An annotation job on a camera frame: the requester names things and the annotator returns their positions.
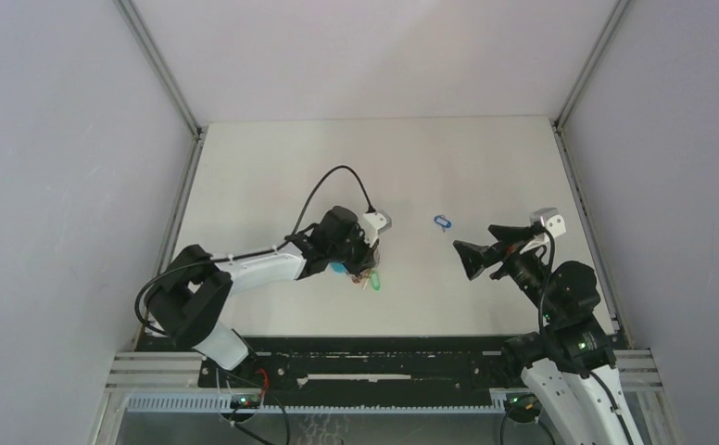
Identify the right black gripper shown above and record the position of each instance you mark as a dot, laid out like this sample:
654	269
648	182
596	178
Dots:
475	257

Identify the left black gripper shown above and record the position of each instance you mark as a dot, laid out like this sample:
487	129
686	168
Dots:
366	256

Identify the large keyring with key tags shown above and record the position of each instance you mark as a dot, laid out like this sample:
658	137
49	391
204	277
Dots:
359	279

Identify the green key tag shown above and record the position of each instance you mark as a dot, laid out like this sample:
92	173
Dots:
374	281

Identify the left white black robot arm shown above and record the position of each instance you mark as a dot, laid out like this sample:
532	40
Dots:
188	298

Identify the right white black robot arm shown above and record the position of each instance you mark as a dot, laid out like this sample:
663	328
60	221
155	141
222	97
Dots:
568	364

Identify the blue key tag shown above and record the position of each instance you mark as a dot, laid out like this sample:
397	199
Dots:
442	222

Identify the right circuit board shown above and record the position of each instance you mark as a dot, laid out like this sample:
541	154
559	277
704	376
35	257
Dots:
524	409

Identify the circuit board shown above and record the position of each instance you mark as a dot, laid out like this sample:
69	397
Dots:
524	409
245	402

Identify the left circuit board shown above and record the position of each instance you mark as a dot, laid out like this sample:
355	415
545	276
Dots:
245	402

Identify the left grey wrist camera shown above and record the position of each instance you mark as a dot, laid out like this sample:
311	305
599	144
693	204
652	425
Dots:
373	224

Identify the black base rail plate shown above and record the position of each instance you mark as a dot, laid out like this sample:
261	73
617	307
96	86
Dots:
411	371

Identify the white slotted cable duct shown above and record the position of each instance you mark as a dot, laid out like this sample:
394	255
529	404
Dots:
213	403

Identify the right aluminium frame post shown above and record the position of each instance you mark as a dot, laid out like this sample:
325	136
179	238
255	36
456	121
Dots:
559	127

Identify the aluminium frame post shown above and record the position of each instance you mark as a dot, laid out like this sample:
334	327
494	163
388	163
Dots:
559	127
132	15

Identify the left aluminium frame post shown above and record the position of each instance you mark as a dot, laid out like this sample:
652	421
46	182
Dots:
132	15

